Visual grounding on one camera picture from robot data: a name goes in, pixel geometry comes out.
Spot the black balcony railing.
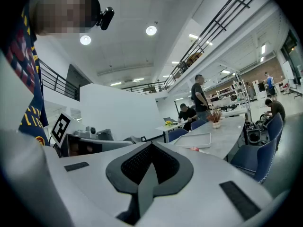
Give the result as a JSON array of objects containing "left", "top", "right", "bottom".
[
  {"left": 120, "top": 0, "right": 263, "bottom": 96},
  {"left": 39, "top": 59, "right": 80, "bottom": 101}
]

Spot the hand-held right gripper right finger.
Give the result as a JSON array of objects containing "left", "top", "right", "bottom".
[{"left": 151, "top": 141, "right": 194, "bottom": 197}]

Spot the blue upholstered chair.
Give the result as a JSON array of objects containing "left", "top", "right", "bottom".
[
  {"left": 168, "top": 128, "right": 189, "bottom": 143},
  {"left": 231, "top": 138, "right": 277, "bottom": 183},
  {"left": 190, "top": 119, "right": 207, "bottom": 131},
  {"left": 267, "top": 112, "right": 284, "bottom": 151}
]

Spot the round ceiling lamp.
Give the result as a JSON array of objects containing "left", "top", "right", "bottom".
[
  {"left": 80, "top": 34, "right": 92, "bottom": 46},
  {"left": 145, "top": 25, "right": 158, "bottom": 36}
]

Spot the black head-mounted camera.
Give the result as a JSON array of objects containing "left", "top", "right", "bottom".
[{"left": 96, "top": 7, "right": 115, "bottom": 31}]

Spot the person's left hand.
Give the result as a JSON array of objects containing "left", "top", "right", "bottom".
[{"left": 70, "top": 142, "right": 95, "bottom": 155}]

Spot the dried red potted plant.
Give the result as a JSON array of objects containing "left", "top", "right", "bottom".
[{"left": 207, "top": 107, "right": 223, "bottom": 129}]

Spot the grey rectangular tray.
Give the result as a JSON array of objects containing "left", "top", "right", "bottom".
[{"left": 174, "top": 132, "right": 211, "bottom": 148}]

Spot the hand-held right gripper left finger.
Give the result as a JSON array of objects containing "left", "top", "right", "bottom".
[{"left": 106, "top": 141, "right": 152, "bottom": 226}]

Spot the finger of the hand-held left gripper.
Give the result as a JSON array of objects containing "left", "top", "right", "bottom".
[{"left": 130, "top": 135, "right": 152, "bottom": 143}]

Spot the white shelf rack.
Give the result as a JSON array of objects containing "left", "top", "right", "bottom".
[{"left": 205, "top": 71, "right": 253, "bottom": 122}]

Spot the white side table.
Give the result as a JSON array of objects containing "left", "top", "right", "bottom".
[{"left": 155, "top": 121, "right": 188, "bottom": 143}]

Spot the black equipment with cables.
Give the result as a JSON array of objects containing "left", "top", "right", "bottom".
[{"left": 245, "top": 119, "right": 269, "bottom": 147}]

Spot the grey gripper-mounted camera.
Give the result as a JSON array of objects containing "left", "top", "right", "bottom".
[{"left": 74, "top": 126, "right": 98, "bottom": 139}]

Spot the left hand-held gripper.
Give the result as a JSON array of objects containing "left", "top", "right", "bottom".
[{"left": 50, "top": 112, "right": 134, "bottom": 158}]

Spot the person's head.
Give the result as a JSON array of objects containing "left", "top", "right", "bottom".
[{"left": 30, "top": 0, "right": 101, "bottom": 36}]

